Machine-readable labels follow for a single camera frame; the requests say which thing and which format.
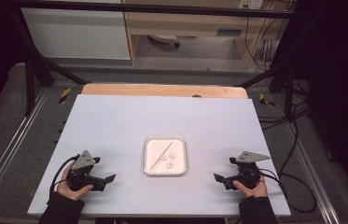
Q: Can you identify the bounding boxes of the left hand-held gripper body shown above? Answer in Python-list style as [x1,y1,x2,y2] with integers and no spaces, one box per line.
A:
[66,149,103,191]

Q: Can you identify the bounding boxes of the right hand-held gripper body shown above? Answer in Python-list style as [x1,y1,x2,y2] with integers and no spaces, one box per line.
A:
[229,150,271,189]

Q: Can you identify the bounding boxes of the square metal tray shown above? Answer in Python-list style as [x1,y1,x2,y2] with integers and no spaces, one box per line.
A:
[143,135,188,177]

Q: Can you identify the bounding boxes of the person's right hand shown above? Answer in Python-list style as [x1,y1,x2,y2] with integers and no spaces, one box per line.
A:
[232,169,269,199]

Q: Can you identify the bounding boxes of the person's left hand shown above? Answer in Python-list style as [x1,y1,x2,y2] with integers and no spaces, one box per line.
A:
[57,161,95,202]

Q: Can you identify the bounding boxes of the white board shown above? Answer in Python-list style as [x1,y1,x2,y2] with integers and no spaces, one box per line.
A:
[27,94,292,217]

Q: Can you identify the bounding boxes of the yellow black tape strip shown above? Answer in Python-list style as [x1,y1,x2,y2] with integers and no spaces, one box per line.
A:
[58,87,73,105]
[258,92,276,107]

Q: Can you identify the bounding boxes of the wooden table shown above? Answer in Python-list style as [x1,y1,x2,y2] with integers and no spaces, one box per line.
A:
[80,82,249,100]

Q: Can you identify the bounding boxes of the white cabinet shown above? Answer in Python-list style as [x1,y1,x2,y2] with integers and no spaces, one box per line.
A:
[21,0,132,61]

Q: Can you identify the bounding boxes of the chair base with caster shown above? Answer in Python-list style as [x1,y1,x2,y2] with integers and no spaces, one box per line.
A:
[147,34,181,49]

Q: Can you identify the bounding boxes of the light wooden desk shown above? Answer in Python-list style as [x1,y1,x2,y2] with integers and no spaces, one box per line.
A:
[121,0,291,68]

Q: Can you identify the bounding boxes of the white power strip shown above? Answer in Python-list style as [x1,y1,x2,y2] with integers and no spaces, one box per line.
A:
[238,0,265,10]

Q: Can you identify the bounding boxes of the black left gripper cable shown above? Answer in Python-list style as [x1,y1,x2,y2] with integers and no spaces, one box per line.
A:
[49,154,81,200]

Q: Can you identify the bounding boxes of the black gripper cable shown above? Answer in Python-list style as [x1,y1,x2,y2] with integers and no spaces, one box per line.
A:
[257,167,317,215]
[49,154,81,200]

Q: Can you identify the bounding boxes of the black floor cables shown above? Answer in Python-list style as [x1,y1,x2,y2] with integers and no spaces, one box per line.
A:
[257,77,312,133]

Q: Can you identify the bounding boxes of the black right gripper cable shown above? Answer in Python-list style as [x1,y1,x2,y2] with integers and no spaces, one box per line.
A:
[257,167,317,215]

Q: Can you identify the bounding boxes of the aluminium floor rail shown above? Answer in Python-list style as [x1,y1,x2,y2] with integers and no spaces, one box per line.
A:
[0,88,50,204]
[285,122,341,224]

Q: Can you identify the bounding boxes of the hanging black cables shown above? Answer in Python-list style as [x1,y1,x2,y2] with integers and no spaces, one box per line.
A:
[244,8,291,72]

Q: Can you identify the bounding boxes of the black metal frame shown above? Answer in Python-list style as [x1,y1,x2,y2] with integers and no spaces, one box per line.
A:
[6,0,299,117]

